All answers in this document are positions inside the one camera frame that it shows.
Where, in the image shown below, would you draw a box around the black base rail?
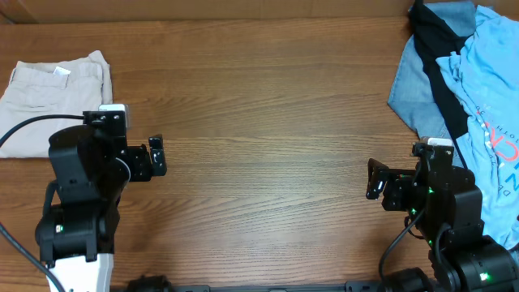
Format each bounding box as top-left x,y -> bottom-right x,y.
109,276 -> 385,292

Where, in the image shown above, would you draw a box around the blue denim jeans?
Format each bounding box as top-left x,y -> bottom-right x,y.
388,1 -> 478,169

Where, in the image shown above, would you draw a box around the light blue t-shirt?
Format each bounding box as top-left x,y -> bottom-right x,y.
436,6 -> 518,249

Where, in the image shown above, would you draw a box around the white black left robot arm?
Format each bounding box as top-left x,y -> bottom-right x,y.
35,104 -> 167,291

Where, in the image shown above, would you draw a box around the beige shorts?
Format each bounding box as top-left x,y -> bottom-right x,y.
1,50 -> 113,158

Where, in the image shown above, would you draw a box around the black garment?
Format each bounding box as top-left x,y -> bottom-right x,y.
407,0 -> 474,167

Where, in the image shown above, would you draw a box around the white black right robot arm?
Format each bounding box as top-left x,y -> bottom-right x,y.
366,138 -> 518,292

